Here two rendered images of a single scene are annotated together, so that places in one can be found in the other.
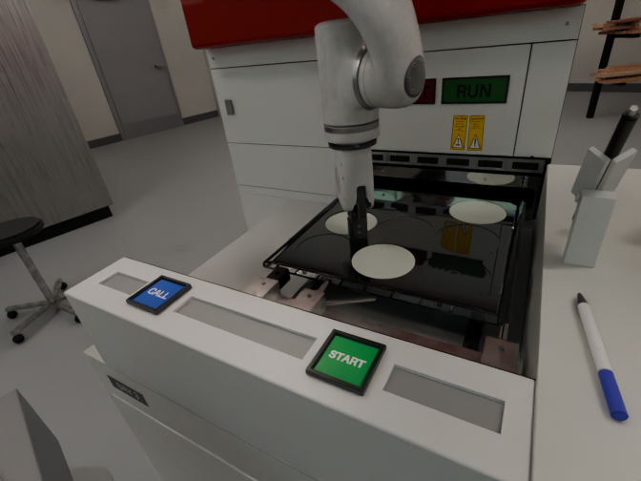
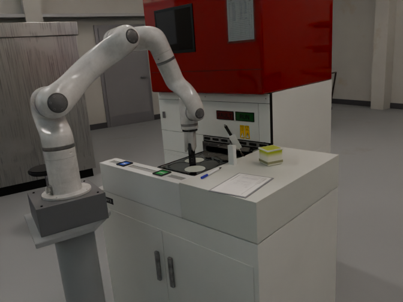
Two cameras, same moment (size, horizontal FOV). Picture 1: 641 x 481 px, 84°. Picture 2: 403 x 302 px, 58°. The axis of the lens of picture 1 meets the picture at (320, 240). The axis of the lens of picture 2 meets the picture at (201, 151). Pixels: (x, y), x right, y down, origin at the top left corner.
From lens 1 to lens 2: 1.25 m
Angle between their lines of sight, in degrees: 18
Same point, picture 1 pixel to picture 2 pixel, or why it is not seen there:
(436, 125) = (235, 128)
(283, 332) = (152, 170)
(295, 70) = not seen: hidden behind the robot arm
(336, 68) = (182, 109)
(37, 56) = not seen: hidden behind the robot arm
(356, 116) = (188, 122)
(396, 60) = (192, 109)
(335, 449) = (155, 191)
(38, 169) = not seen: hidden behind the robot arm
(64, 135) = (78, 120)
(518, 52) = (255, 105)
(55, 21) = (83, 46)
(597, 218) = (231, 150)
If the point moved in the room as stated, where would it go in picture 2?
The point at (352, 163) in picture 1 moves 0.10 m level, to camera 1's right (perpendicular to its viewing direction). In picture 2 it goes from (186, 135) to (207, 135)
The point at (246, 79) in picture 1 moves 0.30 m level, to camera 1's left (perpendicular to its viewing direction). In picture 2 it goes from (171, 104) to (125, 106)
